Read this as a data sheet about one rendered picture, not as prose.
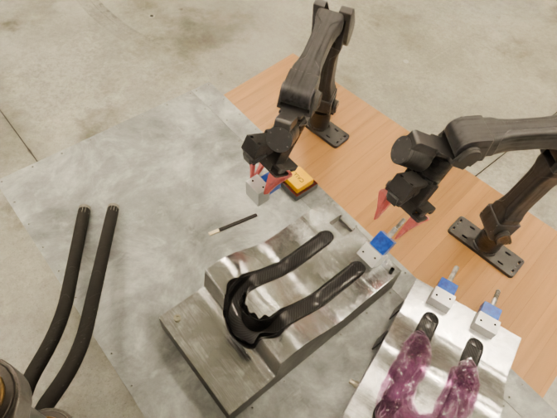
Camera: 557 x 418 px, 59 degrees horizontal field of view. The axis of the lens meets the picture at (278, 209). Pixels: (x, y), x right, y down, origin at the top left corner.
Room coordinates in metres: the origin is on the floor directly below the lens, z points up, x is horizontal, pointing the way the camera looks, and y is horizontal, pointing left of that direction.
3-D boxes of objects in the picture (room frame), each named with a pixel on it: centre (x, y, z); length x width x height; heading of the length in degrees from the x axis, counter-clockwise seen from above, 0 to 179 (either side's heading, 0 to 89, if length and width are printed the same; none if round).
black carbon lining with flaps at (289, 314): (0.50, -0.05, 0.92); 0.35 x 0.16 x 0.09; 135
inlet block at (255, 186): (0.76, 0.02, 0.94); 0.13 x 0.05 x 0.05; 136
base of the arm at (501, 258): (0.74, -0.56, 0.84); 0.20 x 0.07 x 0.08; 51
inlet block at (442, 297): (0.57, -0.42, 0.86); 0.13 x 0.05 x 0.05; 152
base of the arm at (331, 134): (1.11, -0.09, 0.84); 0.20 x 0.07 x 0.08; 51
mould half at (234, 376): (0.49, -0.04, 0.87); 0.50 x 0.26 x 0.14; 135
